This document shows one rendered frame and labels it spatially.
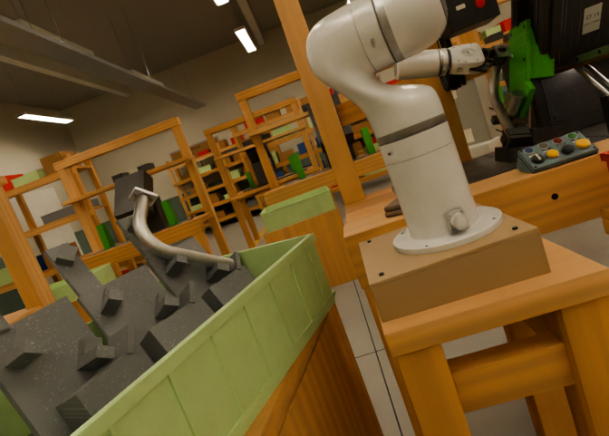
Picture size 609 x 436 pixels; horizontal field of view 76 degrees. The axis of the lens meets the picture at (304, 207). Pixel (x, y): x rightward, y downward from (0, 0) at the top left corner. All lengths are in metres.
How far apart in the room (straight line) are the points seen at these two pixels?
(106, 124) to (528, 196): 12.10
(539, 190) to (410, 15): 0.60
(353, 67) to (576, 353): 0.54
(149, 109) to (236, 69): 2.70
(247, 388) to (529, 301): 0.42
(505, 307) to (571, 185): 0.56
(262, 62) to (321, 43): 10.85
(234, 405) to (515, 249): 0.46
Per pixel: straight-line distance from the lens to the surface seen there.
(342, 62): 0.68
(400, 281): 0.62
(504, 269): 0.65
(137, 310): 0.87
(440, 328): 0.62
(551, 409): 1.07
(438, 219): 0.68
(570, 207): 1.14
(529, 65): 1.34
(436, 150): 0.66
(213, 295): 0.90
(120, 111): 12.49
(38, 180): 6.22
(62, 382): 0.75
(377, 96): 0.66
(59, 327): 0.78
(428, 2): 0.67
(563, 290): 0.66
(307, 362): 0.83
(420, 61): 1.35
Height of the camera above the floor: 1.13
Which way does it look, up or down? 7 degrees down
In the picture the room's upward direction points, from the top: 20 degrees counter-clockwise
